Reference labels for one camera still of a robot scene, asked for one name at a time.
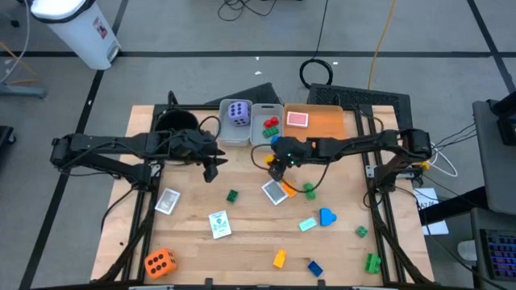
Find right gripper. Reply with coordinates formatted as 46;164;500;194
268;135;318;182

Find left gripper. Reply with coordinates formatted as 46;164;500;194
160;128;229;184

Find purple foam dice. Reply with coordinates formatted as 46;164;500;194
227;100;252;127

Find red card deck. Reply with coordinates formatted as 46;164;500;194
285;111;310;129

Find orange flat toy brick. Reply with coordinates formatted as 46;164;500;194
281;180;298;198

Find grey plastic bin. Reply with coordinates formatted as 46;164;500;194
218;98;254;147
249;102;285;147

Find green two-stud toy block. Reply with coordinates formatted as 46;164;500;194
302;182;318;201
364;252;382;275

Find black pumpkin-face bucket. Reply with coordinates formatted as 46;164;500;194
154;108;202;136

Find mint flat toy brick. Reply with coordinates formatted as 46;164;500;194
298;216;318;233

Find white card green emblem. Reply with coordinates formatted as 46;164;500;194
208;209;233;240

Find blue heart-shaped toy block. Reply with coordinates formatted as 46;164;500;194
318;207;338;227

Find translucent orange tray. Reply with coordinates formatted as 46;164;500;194
283;103;346;142

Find black flat panel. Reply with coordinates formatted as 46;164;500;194
205;82;283;106

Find dark blue toy brick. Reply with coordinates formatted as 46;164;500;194
307;260;324;278

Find black perforated metal panel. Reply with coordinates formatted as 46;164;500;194
306;83;414;134

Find orange foam dice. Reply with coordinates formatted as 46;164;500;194
144;247;178;280

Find white paper sheet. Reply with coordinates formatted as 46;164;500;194
412;187;450;237

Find black desk foot bar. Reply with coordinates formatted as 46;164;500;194
418;185;489;226

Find white trash bin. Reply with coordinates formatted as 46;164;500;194
30;0;122;72

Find grey stand base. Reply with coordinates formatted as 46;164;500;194
0;82;48;100

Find white computer mouse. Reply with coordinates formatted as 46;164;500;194
456;239;479;262

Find black chair base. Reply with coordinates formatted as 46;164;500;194
0;125;17;157

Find grey desk with keyboard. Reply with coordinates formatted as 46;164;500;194
470;207;516;290

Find black desk device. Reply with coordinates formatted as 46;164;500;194
486;91;516;147

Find backlit keyboard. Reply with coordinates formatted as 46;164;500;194
479;228;516;282

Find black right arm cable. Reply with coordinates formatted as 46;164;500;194
249;143;343;195

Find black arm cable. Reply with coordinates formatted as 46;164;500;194
197;115;223;140
249;143;343;195

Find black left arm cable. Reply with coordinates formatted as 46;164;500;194
197;115;223;140

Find black aluminium table frame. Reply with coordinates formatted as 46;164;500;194
96;103;429;289

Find black coiled cable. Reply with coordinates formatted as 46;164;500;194
298;0;335;90

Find black floor cable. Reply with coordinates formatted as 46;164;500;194
217;0;279;22

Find yellow cable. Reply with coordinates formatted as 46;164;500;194
366;0;398;90

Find white floor cable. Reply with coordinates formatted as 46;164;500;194
0;0;32;84

